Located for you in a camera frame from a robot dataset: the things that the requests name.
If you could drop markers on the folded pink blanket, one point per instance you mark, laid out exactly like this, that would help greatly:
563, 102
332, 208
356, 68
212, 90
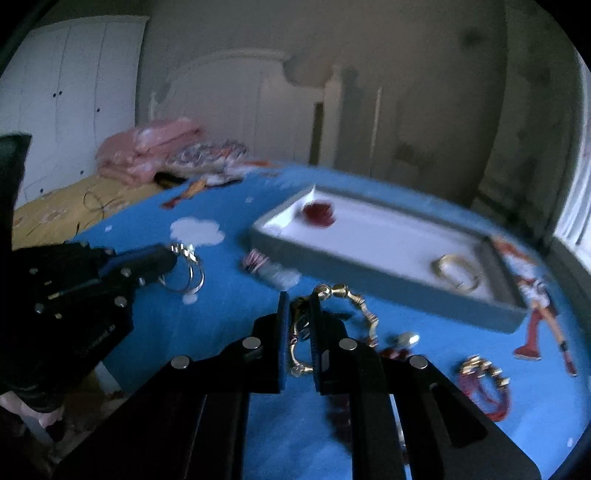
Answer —
138, 152

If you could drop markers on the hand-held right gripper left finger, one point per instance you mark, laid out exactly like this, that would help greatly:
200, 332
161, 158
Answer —
284, 344

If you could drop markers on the red fabric flower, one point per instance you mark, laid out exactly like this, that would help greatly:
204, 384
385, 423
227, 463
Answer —
318, 213

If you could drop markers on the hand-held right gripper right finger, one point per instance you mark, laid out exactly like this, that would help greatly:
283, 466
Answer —
315, 344

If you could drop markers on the grey jewelry tray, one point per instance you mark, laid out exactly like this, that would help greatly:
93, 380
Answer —
383, 240

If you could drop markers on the pink striped ornament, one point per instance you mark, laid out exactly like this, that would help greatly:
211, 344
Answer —
256, 263

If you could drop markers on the round patterned pillow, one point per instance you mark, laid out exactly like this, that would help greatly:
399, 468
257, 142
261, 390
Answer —
207, 154

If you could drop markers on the blue cartoon printed bedsheet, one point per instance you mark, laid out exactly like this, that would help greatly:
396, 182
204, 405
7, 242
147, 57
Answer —
221, 295

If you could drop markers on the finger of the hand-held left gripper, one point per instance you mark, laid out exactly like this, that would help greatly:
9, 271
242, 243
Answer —
138, 280
152, 258

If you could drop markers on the white pearl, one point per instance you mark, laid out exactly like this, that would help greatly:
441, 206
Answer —
408, 339

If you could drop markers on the white bed headboard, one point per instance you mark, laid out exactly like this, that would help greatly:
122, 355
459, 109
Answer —
221, 106

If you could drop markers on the white wardrobe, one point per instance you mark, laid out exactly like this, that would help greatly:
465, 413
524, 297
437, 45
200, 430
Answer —
83, 69

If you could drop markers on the plain gold bangle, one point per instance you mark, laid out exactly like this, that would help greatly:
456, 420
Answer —
443, 261

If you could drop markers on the yellow floral bedsheet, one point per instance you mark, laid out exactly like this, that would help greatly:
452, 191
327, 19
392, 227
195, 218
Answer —
51, 212

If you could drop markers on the silver linked rings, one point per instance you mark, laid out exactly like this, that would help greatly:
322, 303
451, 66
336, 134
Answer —
199, 277

